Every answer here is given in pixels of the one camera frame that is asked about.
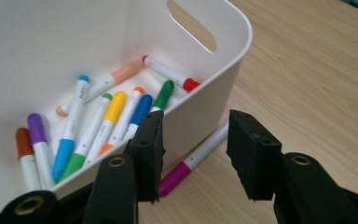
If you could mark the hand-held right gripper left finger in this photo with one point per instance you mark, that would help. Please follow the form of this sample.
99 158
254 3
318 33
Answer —
149 155

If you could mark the white plastic bin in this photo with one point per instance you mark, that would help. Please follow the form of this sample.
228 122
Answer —
43 37

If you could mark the orange capped white marker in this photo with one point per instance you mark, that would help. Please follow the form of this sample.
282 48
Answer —
126 118

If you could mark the light blue capped white marker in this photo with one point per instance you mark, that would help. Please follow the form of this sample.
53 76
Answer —
63 158

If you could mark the yellow capped white marker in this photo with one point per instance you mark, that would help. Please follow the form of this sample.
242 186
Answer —
115 107

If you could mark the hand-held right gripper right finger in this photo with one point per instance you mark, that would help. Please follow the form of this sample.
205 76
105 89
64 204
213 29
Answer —
254 158

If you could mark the purple capped white marker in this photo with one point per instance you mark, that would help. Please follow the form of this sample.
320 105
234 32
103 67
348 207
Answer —
37 129

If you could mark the dark blue capped white marker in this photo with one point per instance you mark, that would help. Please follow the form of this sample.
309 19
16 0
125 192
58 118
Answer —
141 109

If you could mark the light green capped white marker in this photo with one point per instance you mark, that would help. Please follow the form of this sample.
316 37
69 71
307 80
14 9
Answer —
73 165

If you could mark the magenta capped white marker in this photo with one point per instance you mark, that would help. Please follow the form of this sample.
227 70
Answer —
175 179

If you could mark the peach capped white marker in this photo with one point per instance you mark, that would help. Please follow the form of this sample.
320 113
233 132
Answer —
126 71

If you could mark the dark green capped white marker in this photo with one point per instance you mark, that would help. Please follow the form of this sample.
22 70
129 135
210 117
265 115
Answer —
164 95

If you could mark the red capped white marker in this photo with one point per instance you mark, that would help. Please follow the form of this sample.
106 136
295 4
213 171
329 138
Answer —
167 72

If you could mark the brown capped white marker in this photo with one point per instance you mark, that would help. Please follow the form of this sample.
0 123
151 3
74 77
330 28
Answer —
24 144

